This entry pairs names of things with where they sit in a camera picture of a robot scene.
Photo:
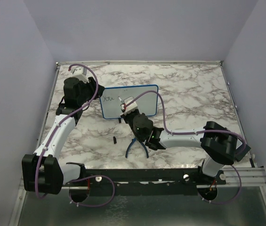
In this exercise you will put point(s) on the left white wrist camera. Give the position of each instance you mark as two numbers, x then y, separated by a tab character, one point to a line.
80	73

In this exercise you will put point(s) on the black marker cap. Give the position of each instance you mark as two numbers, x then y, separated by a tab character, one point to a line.
114	140

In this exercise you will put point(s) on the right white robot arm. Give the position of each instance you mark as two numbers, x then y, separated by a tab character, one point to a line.
222	146

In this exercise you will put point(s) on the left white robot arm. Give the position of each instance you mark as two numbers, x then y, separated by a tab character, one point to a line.
41	170

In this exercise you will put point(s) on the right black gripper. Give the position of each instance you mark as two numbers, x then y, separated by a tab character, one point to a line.
125	117

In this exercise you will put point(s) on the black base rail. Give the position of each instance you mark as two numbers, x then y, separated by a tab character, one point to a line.
146	182

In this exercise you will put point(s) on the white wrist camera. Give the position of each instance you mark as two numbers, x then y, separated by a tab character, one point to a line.
80	73
128	105

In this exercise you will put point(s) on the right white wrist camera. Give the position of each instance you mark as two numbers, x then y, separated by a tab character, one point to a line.
128	105

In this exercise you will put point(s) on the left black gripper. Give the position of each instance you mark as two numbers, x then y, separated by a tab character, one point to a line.
92	84

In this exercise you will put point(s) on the blue framed whiteboard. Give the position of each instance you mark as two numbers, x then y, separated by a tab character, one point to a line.
110	104

